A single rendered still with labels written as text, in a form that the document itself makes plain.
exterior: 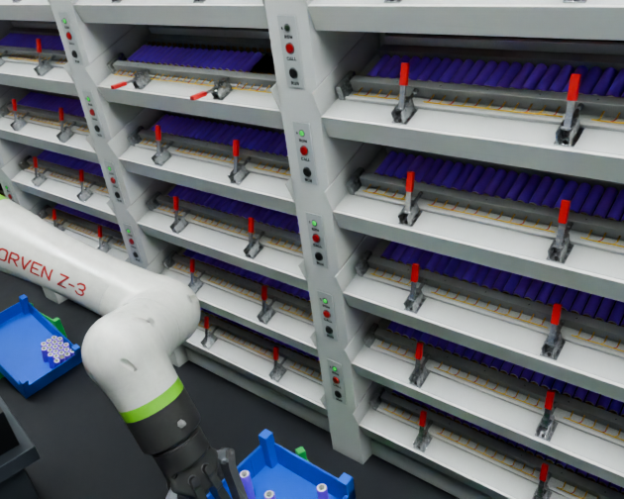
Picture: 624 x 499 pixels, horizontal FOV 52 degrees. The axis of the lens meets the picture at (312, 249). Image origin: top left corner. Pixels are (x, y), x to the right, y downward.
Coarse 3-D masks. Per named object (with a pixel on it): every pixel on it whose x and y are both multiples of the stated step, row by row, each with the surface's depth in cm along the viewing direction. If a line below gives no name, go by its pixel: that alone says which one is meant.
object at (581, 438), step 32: (384, 320) 146; (352, 352) 140; (384, 352) 139; (416, 352) 130; (448, 352) 132; (480, 352) 130; (384, 384) 139; (416, 384) 132; (448, 384) 129; (480, 384) 127; (512, 384) 122; (544, 384) 121; (480, 416) 123; (512, 416) 121; (544, 416) 115; (576, 416) 116; (608, 416) 112; (544, 448) 116; (576, 448) 113; (608, 448) 111; (608, 480) 111
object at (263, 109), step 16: (128, 32) 158; (160, 32) 157; (176, 32) 153; (192, 32) 150; (208, 32) 146; (224, 32) 143; (240, 32) 140; (256, 32) 137; (112, 48) 156; (128, 48) 159; (96, 64) 154; (96, 80) 155; (112, 80) 154; (128, 80) 151; (160, 80) 145; (112, 96) 154; (128, 96) 149; (144, 96) 145; (160, 96) 141; (176, 96) 137; (208, 96) 132; (240, 96) 128; (256, 96) 126; (272, 96) 124; (176, 112) 142; (192, 112) 138; (208, 112) 134; (224, 112) 130; (240, 112) 127; (256, 112) 124; (272, 112) 121
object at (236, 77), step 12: (120, 60) 154; (156, 72) 145; (168, 72) 142; (180, 72) 140; (192, 72) 137; (204, 72) 135; (216, 72) 133; (228, 72) 131; (240, 72) 130; (204, 84) 134; (252, 84) 128; (264, 84) 125
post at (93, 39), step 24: (72, 24) 149; (96, 24) 152; (120, 24) 156; (96, 48) 153; (72, 72) 159; (96, 96) 157; (120, 120) 162; (96, 144) 168; (120, 168) 166; (120, 216) 178; (144, 240) 177; (144, 264) 182
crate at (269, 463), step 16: (272, 448) 116; (240, 464) 113; (256, 464) 116; (272, 464) 118; (288, 464) 116; (304, 464) 112; (224, 480) 110; (256, 480) 116; (272, 480) 115; (288, 480) 115; (304, 480) 115; (320, 480) 111; (336, 480) 108; (352, 480) 104; (208, 496) 108; (256, 496) 113; (288, 496) 112; (304, 496) 112; (336, 496) 110; (352, 496) 106
